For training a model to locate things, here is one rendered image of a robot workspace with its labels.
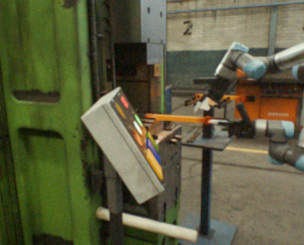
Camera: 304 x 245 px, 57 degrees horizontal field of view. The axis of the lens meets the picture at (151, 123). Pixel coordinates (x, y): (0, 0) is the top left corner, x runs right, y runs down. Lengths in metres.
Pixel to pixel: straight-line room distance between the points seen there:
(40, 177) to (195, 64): 8.03
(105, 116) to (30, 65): 0.71
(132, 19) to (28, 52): 0.47
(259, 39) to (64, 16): 8.01
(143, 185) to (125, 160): 0.08
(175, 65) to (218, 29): 1.71
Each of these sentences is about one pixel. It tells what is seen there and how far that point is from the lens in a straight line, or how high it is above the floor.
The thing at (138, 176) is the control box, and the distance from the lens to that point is 0.74.
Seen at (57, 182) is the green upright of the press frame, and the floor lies 0.74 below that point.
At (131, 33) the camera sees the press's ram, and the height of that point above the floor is 1.41.
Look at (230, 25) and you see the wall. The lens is 9.00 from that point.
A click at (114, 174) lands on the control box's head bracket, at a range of 0.91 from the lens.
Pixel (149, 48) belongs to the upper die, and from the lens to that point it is 1.32.
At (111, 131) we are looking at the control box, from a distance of 0.70.
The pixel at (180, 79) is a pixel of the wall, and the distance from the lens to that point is 9.30.
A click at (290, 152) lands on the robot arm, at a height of 0.91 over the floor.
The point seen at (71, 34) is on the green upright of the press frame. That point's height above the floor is 1.39.
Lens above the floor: 1.31
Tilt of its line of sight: 14 degrees down
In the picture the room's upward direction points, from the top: 1 degrees counter-clockwise
